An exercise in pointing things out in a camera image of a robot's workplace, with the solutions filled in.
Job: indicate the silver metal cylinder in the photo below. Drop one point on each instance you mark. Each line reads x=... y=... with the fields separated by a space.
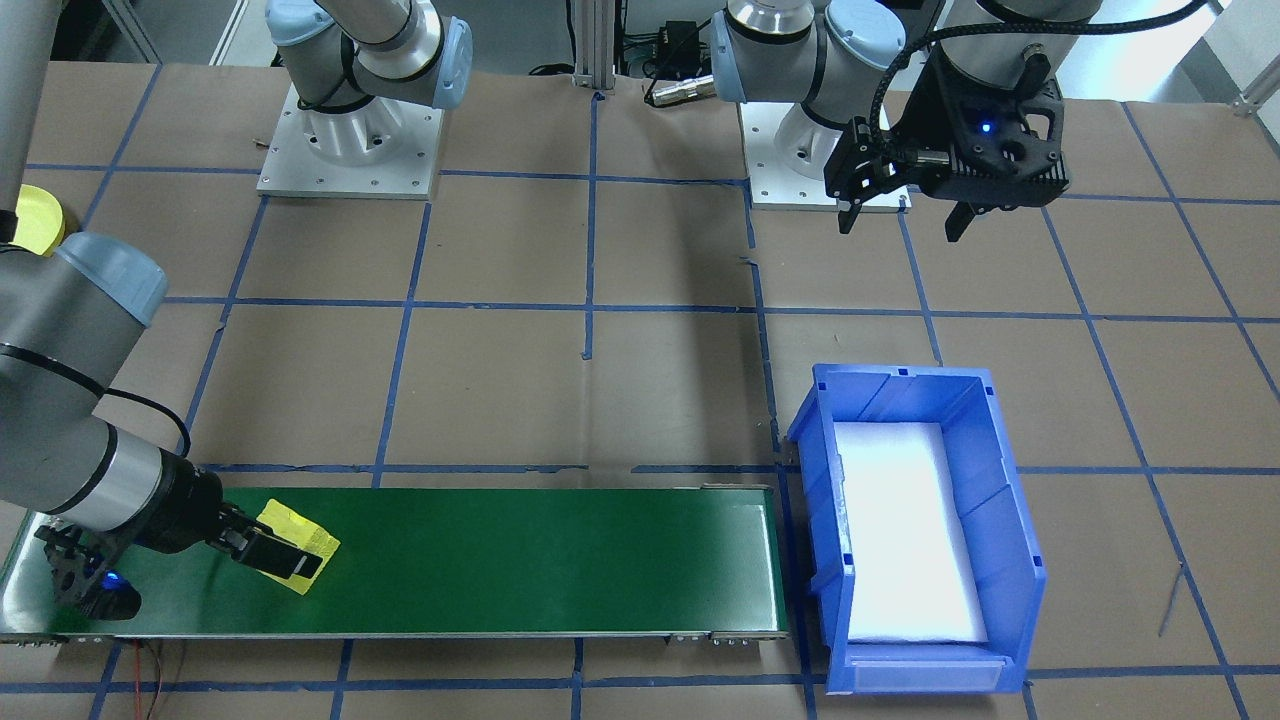
x=680 y=90

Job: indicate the blue plastic bin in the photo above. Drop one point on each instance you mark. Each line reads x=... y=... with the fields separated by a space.
x=1010 y=540

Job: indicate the small black box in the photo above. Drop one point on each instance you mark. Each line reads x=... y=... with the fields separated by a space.
x=680 y=38

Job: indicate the aluminium extrusion mast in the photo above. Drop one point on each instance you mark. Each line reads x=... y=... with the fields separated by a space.
x=598 y=40

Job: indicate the yellow foam block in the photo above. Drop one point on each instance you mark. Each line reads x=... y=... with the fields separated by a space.
x=295 y=520

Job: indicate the green conveyor belt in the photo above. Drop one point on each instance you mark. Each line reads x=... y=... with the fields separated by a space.
x=500 y=560

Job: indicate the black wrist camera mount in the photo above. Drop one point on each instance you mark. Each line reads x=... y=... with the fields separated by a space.
x=90 y=590
x=990 y=150

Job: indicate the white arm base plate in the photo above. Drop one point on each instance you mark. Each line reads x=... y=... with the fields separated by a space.
x=300 y=185
x=780 y=195

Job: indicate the yellow round object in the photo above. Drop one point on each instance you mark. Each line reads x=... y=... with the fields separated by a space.
x=40 y=220

